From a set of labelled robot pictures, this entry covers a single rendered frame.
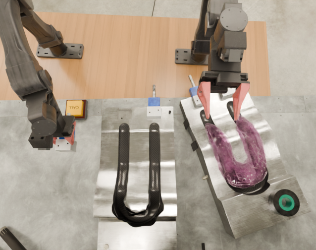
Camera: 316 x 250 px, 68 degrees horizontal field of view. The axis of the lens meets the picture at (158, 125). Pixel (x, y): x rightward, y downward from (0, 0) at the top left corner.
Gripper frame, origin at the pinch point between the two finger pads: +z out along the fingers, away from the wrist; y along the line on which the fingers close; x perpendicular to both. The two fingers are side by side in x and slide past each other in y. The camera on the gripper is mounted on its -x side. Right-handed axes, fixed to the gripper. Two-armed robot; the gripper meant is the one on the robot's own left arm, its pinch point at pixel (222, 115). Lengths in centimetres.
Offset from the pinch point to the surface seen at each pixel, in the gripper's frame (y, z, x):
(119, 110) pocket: -30.0, -9.7, 33.3
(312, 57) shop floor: 102, -89, 122
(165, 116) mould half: -12.6, -7.9, 30.9
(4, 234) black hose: -66, 36, 36
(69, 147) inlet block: -43.2, 6.2, 23.8
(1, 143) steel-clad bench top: -77, 4, 40
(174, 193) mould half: -8.6, 18.4, 26.4
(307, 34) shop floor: 101, -110, 122
